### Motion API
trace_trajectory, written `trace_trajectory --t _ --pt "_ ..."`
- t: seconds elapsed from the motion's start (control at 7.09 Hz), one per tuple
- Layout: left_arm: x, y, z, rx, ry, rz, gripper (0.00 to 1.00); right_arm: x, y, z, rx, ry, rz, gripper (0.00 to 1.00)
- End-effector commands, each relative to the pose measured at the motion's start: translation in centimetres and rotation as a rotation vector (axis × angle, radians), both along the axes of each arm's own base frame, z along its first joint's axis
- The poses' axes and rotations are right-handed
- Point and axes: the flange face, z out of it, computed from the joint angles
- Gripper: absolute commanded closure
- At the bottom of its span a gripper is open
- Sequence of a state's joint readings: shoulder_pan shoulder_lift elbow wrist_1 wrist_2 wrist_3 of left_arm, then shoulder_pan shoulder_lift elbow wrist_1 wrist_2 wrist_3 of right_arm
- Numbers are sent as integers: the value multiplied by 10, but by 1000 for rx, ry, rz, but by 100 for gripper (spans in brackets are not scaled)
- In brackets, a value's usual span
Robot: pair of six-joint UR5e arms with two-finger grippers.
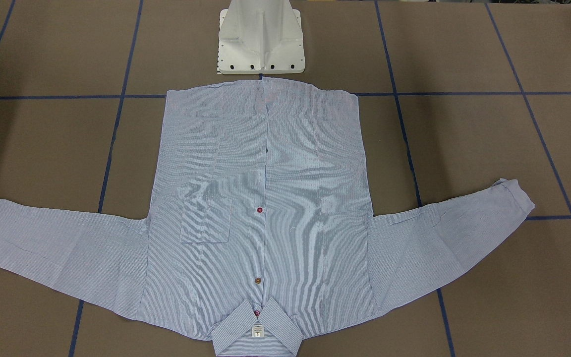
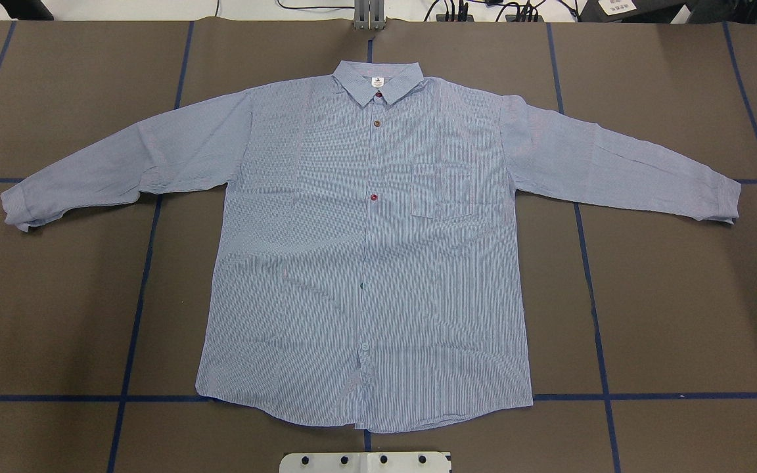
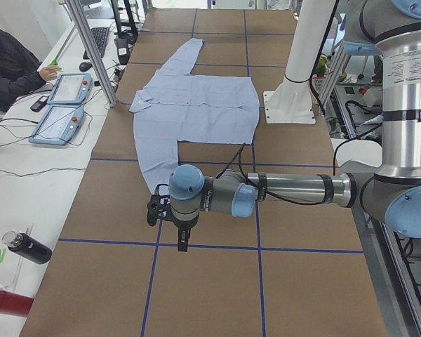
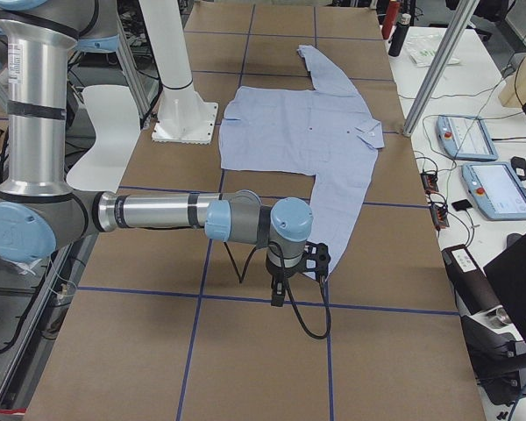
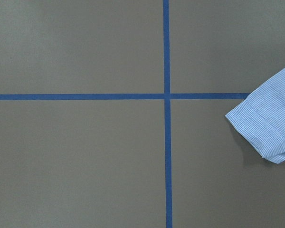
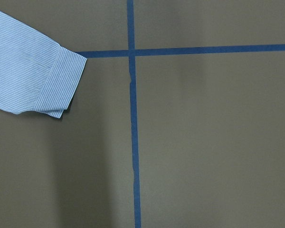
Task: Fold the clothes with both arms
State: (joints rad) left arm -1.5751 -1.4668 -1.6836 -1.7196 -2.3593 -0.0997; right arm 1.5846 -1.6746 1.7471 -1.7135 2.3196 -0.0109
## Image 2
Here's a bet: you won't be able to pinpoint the blue striped button shirt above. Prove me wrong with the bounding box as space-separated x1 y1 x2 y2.
1 62 741 433

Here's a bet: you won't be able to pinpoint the black box with label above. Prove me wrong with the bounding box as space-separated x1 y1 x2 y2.
578 1 686 24

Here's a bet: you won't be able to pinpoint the grey aluminium frame post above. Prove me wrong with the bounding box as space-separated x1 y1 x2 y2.
354 0 386 30

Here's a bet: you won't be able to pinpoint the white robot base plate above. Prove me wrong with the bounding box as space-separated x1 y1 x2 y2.
279 451 453 472

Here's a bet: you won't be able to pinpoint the black cables on desk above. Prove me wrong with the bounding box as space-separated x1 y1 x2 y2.
277 0 580 23

